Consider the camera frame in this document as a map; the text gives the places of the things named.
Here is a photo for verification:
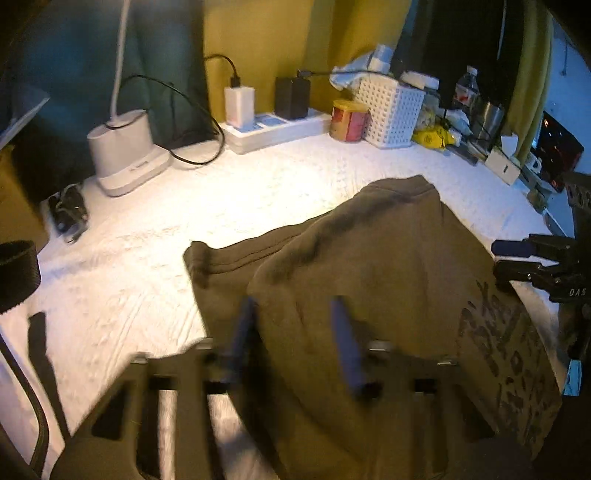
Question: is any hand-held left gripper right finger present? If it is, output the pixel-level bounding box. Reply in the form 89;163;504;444
330;295;541;480

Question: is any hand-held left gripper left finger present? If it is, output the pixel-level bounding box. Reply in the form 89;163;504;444
51;295;262;480

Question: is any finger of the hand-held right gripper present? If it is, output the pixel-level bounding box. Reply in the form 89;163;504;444
493;261;550;283
491;240;539;257

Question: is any brown t-shirt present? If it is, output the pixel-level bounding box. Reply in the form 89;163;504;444
184;174;564;480

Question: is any small white box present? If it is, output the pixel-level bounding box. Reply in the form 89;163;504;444
484;147;523;185

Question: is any steel tumbler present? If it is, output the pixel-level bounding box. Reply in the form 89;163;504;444
473;99;505;141

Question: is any yellow packet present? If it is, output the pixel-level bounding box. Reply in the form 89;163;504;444
412;127;455;151

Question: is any clear water bottle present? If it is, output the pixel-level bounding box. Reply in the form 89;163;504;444
455;65;480;112

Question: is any yellow curtain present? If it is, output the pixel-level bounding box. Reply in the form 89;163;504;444
203;0;414;123
501;0;555;167

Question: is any white plastic basket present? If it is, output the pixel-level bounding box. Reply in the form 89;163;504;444
353;75;426;149

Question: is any clear jar with white lid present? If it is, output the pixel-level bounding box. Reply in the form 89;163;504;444
401;70;441;130

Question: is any white power strip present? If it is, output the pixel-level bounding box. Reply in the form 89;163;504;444
219;108;334;154

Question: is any white desk lamp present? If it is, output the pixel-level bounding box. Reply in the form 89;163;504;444
87;0;174;198

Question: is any dark window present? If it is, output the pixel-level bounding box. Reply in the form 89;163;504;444
392;0;527;116

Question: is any white charger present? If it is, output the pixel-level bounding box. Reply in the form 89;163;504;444
225;84;256;130

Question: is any white bottle with blue cap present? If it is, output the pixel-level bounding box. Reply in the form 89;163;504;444
372;44;393;75

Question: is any black fabric band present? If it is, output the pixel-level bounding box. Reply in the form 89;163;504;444
0;240;42;313

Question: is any crumpled white tissue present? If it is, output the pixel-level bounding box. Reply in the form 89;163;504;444
330;51;377;90

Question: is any black charger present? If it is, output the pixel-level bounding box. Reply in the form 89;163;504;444
275;76;309;120

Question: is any cardboard box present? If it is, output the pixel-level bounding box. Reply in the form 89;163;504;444
0;145;49;254

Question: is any teal curtain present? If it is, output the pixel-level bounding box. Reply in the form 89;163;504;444
0;0;208;199

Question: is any thick black cable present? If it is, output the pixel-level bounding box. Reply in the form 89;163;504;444
0;330;51;478

